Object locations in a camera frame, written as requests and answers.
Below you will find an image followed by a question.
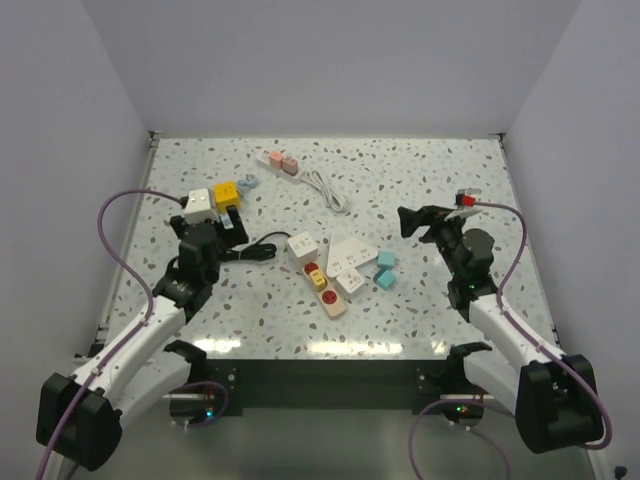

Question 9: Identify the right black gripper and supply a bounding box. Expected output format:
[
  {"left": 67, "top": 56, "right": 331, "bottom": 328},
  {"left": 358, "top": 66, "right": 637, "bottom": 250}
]
[{"left": 396, "top": 207, "right": 470, "bottom": 279}]

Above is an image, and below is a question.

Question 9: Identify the teal plug adapter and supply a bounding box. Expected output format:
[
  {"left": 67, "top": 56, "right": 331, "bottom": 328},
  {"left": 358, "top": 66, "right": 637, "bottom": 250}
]
[
  {"left": 377, "top": 251, "right": 397, "bottom": 269},
  {"left": 373, "top": 268, "right": 396, "bottom": 290}
]

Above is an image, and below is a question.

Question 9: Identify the white triangular power strip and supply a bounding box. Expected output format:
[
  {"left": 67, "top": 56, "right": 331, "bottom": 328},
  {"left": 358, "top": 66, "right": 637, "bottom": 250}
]
[{"left": 326, "top": 231, "right": 378, "bottom": 278}]

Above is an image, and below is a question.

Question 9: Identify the white tiger plug adapter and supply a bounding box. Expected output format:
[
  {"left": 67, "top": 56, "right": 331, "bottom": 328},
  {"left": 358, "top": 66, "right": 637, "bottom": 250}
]
[{"left": 335, "top": 268, "right": 366, "bottom": 299}]

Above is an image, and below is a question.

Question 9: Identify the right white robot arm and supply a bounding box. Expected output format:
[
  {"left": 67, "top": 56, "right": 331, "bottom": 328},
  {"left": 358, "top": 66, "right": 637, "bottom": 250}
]
[{"left": 397, "top": 194, "right": 613, "bottom": 454}]

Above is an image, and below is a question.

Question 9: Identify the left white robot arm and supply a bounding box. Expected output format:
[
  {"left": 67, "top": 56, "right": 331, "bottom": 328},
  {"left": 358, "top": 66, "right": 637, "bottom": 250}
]
[{"left": 36, "top": 206, "right": 248, "bottom": 478}]

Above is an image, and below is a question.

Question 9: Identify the pink plug adapter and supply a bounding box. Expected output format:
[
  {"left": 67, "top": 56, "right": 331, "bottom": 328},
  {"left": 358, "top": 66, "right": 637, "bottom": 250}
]
[{"left": 268, "top": 150, "right": 284, "bottom": 170}]

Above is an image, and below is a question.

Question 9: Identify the brown-pink plug adapter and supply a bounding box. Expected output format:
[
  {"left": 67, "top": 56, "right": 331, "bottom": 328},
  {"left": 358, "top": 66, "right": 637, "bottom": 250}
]
[{"left": 282, "top": 156, "right": 299, "bottom": 176}]

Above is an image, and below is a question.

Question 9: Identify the yellow plug adapter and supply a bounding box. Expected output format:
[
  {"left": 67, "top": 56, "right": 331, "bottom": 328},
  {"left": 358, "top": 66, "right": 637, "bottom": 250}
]
[{"left": 308, "top": 269, "right": 327, "bottom": 292}]

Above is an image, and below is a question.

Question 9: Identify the yellow cube socket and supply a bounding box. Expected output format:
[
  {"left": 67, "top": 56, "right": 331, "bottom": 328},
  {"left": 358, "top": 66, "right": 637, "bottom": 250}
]
[{"left": 213, "top": 181, "right": 240, "bottom": 212}]

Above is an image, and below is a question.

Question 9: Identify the white cube socket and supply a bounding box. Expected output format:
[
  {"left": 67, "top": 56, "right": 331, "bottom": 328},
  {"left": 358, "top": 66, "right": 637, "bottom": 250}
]
[{"left": 286, "top": 231, "right": 318, "bottom": 265}]

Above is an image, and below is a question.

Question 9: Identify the wooden power strip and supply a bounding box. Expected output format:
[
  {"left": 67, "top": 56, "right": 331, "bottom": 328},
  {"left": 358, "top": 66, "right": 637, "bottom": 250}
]
[{"left": 302, "top": 262, "right": 346, "bottom": 320}]

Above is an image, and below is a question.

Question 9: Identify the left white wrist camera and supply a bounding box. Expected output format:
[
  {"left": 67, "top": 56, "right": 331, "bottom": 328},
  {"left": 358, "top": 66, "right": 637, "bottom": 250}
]
[{"left": 183, "top": 188, "right": 219, "bottom": 225}]

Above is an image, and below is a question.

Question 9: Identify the right wrist camera red plug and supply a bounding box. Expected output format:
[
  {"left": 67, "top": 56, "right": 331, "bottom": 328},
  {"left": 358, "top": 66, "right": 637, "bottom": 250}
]
[{"left": 445, "top": 188, "right": 482, "bottom": 221}]

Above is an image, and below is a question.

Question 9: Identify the black power cord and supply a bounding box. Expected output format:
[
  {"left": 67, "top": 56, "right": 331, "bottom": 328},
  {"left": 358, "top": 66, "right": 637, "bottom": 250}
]
[{"left": 219, "top": 230, "right": 292, "bottom": 263}]

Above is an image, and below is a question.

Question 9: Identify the white coiled cord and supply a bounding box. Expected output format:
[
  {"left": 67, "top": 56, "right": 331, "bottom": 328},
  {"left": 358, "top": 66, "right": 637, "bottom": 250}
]
[{"left": 299, "top": 169, "right": 349, "bottom": 212}]

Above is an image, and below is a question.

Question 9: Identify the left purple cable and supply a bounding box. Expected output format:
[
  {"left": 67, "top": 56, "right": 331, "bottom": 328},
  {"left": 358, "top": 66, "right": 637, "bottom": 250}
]
[{"left": 35, "top": 188, "right": 186, "bottom": 480}]

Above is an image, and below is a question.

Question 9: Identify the purple cable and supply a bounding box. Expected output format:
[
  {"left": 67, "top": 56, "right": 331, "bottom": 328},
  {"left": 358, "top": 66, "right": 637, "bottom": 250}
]
[
  {"left": 35, "top": 188, "right": 186, "bottom": 480},
  {"left": 474, "top": 200, "right": 614, "bottom": 447}
]

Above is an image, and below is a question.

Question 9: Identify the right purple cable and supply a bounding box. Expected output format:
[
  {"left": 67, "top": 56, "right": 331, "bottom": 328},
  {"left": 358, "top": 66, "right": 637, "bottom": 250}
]
[{"left": 474, "top": 200, "right": 614, "bottom": 447}]

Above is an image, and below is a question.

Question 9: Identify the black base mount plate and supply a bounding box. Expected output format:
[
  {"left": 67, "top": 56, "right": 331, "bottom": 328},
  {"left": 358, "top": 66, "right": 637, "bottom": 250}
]
[{"left": 164, "top": 340, "right": 491, "bottom": 416}]

